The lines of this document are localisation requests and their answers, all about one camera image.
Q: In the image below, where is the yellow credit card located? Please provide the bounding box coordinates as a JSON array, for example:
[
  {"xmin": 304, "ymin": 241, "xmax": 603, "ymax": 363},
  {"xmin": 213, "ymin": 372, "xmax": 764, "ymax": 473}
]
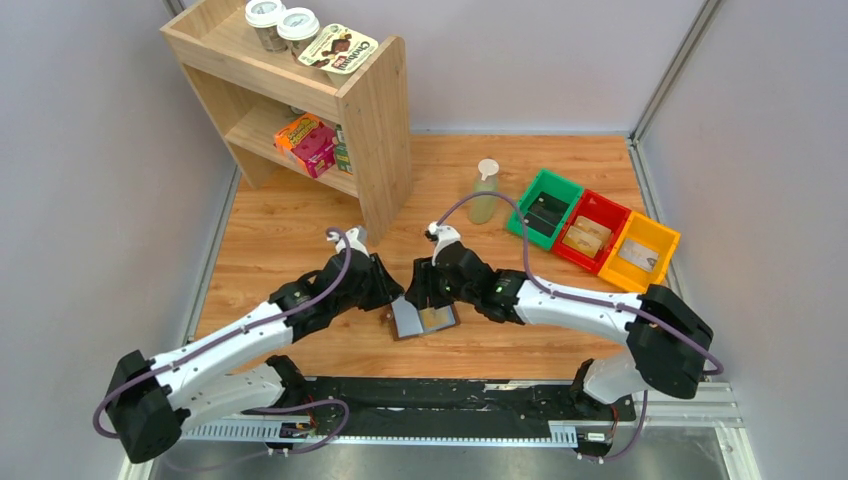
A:
[
  {"xmin": 419, "ymin": 306, "xmax": 456, "ymax": 333},
  {"xmin": 562, "ymin": 227, "xmax": 603, "ymax": 259}
]

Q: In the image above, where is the brown leather card holder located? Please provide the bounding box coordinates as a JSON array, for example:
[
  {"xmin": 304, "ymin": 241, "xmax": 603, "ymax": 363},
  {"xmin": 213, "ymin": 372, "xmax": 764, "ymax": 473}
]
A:
[{"xmin": 381, "ymin": 297, "xmax": 460, "ymax": 341}]

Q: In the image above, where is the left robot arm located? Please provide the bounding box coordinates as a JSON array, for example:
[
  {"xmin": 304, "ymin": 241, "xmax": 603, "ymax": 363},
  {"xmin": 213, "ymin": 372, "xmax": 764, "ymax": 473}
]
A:
[{"xmin": 93, "ymin": 248, "xmax": 404, "ymax": 464}]

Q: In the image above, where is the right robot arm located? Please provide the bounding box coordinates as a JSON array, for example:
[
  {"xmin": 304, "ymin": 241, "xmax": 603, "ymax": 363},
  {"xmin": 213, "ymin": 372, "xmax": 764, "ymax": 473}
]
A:
[{"xmin": 405, "ymin": 242, "xmax": 713, "ymax": 404}]

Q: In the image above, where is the black card in green bin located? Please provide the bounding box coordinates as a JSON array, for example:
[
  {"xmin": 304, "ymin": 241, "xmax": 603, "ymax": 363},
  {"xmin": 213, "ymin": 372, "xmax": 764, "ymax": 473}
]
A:
[{"xmin": 524, "ymin": 192, "xmax": 569, "ymax": 237}]

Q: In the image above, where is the gold card in red bin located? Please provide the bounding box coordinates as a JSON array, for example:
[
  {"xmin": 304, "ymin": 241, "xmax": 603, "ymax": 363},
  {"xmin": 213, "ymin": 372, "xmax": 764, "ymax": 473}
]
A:
[{"xmin": 573, "ymin": 215, "xmax": 611, "ymax": 243}]

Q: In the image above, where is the silver card in yellow bin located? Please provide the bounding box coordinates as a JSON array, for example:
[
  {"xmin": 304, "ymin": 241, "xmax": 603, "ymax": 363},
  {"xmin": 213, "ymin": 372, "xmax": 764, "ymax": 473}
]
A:
[{"xmin": 618, "ymin": 238, "xmax": 660, "ymax": 273}]

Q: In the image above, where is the green soap bottle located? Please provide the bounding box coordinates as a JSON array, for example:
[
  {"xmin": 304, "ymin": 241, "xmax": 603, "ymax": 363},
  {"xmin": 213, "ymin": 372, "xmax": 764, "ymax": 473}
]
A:
[{"xmin": 468, "ymin": 158, "xmax": 500, "ymax": 225}]

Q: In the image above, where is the green plastic bin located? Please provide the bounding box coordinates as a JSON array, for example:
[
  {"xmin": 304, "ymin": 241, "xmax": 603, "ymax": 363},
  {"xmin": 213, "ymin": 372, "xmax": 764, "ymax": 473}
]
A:
[{"xmin": 506, "ymin": 169, "xmax": 585, "ymax": 251}]

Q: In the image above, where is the green box on shelf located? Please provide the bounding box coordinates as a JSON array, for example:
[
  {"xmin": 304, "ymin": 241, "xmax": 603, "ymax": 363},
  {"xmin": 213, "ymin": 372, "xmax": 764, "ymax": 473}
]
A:
[{"xmin": 333, "ymin": 124, "xmax": 353, "ymax": 175}]

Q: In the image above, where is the pink snack box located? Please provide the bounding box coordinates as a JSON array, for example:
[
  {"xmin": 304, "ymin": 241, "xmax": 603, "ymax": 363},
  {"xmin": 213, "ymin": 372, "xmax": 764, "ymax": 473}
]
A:
[{"xmin": 289, "ymin": 126, "xmax": 335, "ymax": 179}]

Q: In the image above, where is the red plastic bin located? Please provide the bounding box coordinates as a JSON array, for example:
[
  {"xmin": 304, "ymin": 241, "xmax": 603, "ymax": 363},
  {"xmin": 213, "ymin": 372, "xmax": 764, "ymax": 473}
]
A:
[{"xmin": 551, "ymin": 189, "xmax": 632, "ymax": 274}]

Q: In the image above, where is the orange snack box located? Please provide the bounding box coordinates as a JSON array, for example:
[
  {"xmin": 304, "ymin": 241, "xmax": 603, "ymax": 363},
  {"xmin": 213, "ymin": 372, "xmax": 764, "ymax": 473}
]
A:
[{"xmin": 274, "ymin": 113, "xmax": 325, "ymax": 160}]

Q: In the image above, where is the yellow plastic bin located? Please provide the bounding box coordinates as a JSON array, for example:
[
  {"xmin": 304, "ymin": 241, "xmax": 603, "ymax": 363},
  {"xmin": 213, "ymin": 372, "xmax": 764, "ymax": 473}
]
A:
[{"xmin": 598, "ymin": 211, "xmax": 681, "ymax": 293}]

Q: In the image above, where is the wooden shelf unit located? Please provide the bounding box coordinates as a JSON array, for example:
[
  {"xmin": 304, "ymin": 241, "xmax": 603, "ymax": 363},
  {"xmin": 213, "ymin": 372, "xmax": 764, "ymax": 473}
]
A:
[{"xmin": 160, "ymin": 1, "xmax": 413, "ymax": 245}]

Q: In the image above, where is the Chobani yogurt package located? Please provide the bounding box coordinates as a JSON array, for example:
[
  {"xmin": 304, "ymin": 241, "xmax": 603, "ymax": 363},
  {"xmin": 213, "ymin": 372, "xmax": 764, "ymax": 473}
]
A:
[{"xmin": 298, "ymin": 23, "xmax": 379, "ymax": 76}]

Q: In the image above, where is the white lidded cup right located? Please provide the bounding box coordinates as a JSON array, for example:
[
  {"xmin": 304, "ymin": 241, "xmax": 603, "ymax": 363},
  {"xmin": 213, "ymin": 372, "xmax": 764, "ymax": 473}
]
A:
[{"xmin": 276, "ymin": 7, "xmax": 321, "ymax": 60}]

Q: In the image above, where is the white lidded cup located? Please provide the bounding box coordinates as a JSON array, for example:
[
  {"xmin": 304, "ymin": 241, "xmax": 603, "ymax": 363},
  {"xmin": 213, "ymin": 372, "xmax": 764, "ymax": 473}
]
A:
[
  {"xmin": 244, "ymin": 0, "xmax": 286, "ymax": 53},
  {"xmin": 276, "ymin": 7, "xmax": 321, "ymax": 60}
]

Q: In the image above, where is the white lidded cup left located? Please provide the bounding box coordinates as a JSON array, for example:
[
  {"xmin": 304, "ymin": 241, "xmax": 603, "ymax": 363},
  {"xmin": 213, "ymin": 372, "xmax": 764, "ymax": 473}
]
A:
[{"xmin": 244, "ymin": 0, "xmax": 286, "ymax": 53}]

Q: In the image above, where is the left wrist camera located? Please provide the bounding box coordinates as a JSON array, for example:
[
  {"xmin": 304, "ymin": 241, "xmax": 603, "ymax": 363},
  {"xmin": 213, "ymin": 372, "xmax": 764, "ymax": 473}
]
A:
[{"xmin": 336, "ymin": 225, "xmax": 369, "ymax": 257}]

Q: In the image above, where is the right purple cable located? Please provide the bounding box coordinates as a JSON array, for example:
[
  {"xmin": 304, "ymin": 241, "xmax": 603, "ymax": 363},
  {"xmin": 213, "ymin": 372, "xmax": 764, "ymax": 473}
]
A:
[{"xmin": 435, "ymin": 192, "xmax": 725, "ymax": 463}]

